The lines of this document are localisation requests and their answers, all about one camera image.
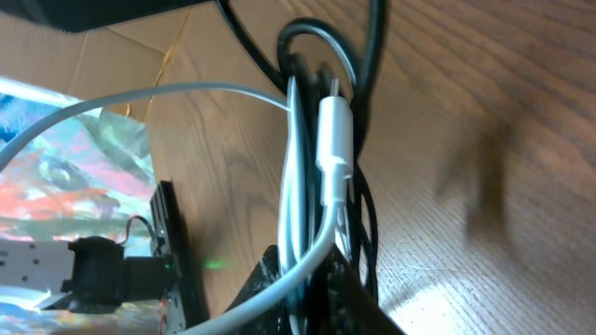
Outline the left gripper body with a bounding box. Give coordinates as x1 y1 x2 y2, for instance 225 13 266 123
150 181 205 333

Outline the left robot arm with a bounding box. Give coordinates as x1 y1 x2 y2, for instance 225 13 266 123
1 181 209 334

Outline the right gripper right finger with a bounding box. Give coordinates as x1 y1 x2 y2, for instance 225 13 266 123
306 246 404 335

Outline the white usb cable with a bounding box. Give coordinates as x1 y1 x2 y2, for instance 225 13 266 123
0 76 355 335

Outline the cardboard box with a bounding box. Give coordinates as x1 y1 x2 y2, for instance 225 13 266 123
0 4 192 122

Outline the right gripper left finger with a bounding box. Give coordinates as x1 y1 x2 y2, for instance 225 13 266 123
225 245 298 335

